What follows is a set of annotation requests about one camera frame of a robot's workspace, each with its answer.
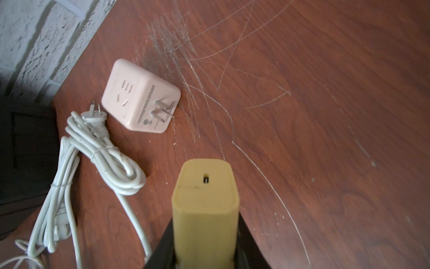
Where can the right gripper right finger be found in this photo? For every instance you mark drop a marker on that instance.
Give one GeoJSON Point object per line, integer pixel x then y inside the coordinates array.
{"type": "Point", "coordinates": [248, 254]}

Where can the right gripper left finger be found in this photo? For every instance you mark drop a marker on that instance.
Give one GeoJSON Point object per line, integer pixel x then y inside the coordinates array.
{"type": "Point", "coordinates": [163, 256]}

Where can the yellow charger plug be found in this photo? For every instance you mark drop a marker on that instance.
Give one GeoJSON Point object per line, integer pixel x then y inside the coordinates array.
{"type": "Point", "coordinates": [205, 215]}

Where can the black plastic toolbox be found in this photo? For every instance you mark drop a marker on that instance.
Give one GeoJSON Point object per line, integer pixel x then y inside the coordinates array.
{"type": "Point", "coordinates": [29, 158]}

